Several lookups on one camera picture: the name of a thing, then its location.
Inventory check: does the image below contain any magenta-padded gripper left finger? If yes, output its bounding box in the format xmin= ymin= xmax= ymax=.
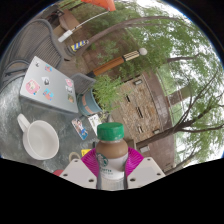
xmin=59 ymin=147 xmax=101 ymax=190

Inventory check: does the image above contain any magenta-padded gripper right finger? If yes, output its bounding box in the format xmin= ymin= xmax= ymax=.
xmin=124 ymin=146 xmax=167 ymax=190

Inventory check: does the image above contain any coffee drink bottle green cap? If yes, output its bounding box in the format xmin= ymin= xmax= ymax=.
xmin=94 ymin=122 xmax=130 ymax=191

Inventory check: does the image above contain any flat round red coaster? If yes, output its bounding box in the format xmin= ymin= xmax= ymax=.
xmin=52 ymin=169 xmax=65 ymax=177

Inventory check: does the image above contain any small yellow card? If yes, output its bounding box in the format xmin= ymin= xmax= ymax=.
xmin=80 ymin=148 xmax=92 ymax=158

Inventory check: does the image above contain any colourful printed card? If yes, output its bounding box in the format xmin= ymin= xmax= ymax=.
xmin=70 ymin=117 xmax=90 ymax=141

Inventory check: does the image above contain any white ceramic mug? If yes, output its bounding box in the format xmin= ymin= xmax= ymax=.
xmin=16 ymin=113 xmax=60 ymax=161

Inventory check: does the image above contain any white sticker sheet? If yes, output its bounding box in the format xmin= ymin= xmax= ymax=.
xmin=87 ymin=113 xmax=103 ymax=134

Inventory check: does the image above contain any green plant in blue pot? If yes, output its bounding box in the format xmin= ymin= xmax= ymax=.
xmin=76 ymin=74 xmax=126 ymax=117

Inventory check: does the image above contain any silver laptop with stickers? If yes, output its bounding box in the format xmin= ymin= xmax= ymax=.
xmin=19 ymin=55 xmax=80 ymax=115

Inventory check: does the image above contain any wooden bench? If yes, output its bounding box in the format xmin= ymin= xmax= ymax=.
xmin=53 ymin=9 xmax=84 ymax=38

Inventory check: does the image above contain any orange patio umbrella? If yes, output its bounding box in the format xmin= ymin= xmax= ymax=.
xmin=80 ymin=0 xmax=117 ymax=13

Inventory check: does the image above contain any wooden lamp post white globe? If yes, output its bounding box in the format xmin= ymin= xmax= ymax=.
xmin=87 ymin=47 xmax=148 ymax=78

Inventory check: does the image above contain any blue yellow striped post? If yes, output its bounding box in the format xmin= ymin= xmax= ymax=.
xmin=69 ymin=39 xmax=90 ymax=53

